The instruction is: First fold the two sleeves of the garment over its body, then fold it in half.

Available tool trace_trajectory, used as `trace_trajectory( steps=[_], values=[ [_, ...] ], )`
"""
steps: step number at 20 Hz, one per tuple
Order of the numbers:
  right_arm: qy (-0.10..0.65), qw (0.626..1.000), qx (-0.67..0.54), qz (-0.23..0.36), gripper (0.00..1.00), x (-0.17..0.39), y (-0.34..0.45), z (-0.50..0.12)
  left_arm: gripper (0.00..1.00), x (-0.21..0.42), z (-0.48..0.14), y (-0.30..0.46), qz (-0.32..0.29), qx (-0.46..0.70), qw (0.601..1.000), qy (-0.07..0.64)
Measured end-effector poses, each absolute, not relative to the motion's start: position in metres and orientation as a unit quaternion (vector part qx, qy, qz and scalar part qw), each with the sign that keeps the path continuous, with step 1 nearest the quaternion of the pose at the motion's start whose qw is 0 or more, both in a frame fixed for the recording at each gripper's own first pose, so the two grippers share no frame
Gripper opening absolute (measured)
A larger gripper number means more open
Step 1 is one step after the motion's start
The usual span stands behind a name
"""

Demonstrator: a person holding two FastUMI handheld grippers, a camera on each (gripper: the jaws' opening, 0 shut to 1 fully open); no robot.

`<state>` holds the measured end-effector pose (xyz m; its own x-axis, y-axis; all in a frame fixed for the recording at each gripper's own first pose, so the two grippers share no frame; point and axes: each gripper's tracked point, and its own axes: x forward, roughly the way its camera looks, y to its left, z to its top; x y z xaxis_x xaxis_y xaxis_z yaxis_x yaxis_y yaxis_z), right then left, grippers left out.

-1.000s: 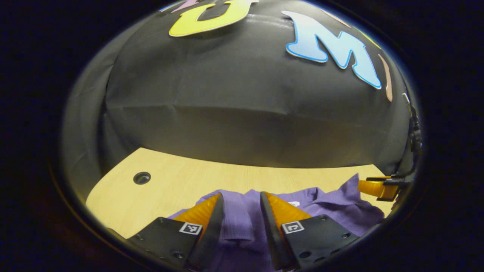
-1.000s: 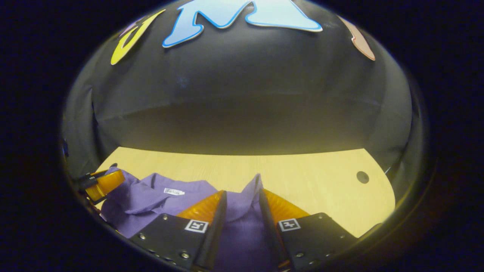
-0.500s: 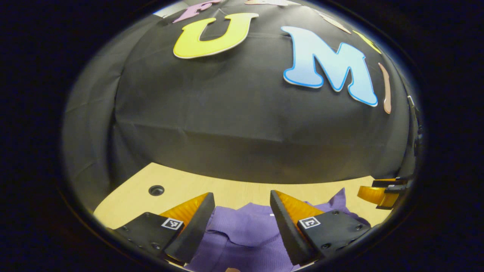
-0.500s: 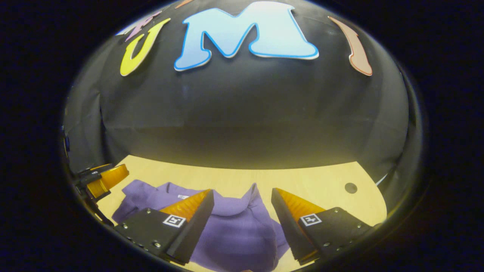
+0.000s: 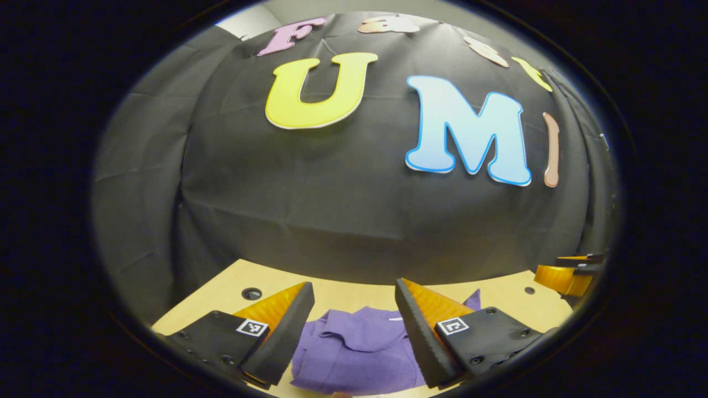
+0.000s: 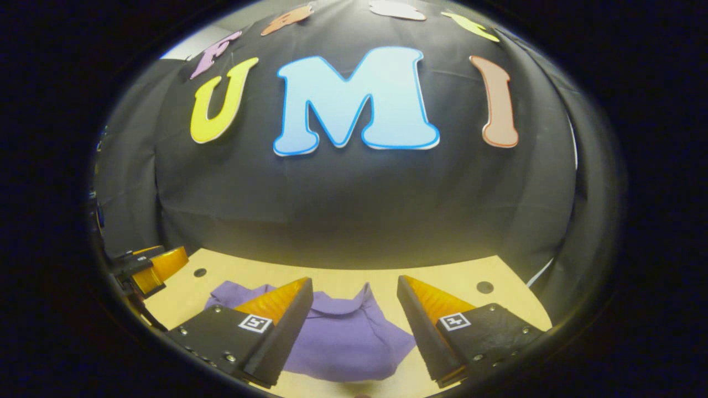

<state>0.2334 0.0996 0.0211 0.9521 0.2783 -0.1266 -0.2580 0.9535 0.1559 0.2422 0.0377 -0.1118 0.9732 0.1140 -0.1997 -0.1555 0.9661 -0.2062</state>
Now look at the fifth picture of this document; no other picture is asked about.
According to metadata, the purple knit cardigan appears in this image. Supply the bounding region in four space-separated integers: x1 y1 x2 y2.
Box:
290 289 482 396

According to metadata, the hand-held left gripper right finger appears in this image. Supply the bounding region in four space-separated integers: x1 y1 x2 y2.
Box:
394 277 556 389

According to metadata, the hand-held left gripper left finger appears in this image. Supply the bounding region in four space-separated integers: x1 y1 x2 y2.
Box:
158 281 315 387

